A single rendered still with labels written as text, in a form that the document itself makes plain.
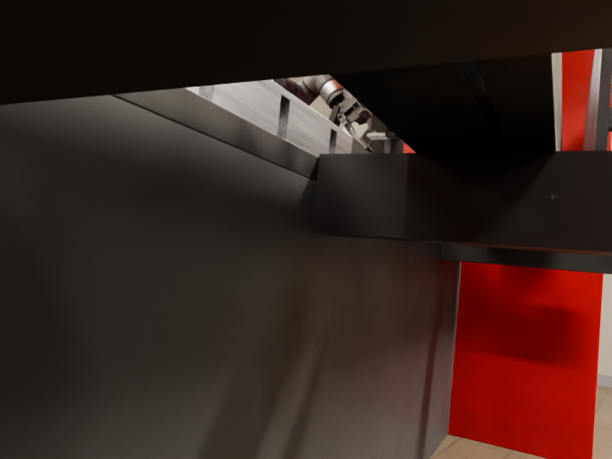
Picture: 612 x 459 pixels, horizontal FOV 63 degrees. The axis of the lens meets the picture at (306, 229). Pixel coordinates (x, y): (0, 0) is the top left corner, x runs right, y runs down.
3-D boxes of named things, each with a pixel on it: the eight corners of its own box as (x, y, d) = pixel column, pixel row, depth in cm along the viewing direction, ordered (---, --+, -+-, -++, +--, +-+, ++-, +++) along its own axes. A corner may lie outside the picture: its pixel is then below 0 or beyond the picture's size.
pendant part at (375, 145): (370, 175, 305) (375, 117, 307) (390, 176, 300) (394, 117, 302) (346, 158, 264) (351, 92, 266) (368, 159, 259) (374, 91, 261)
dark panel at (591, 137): (577, 232, 196) (585, 123, 199) (583, 232, 196) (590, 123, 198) (593, 178, 96) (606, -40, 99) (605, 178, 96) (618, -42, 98)
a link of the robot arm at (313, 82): (309, 78, 171) (327, 60, 167) (325, 101, 167) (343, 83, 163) (297, 71, 164) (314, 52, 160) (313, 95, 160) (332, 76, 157)
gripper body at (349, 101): (364, 110, 151) (343, 83, 155) (342, 129, 154) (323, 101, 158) (373, 118, 158) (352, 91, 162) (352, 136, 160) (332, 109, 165)
